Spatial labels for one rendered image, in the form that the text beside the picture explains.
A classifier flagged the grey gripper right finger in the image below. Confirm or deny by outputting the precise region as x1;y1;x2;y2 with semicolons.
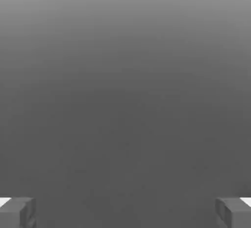
214;197;251;228

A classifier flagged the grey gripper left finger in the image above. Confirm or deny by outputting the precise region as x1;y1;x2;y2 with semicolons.
0;197;37;228

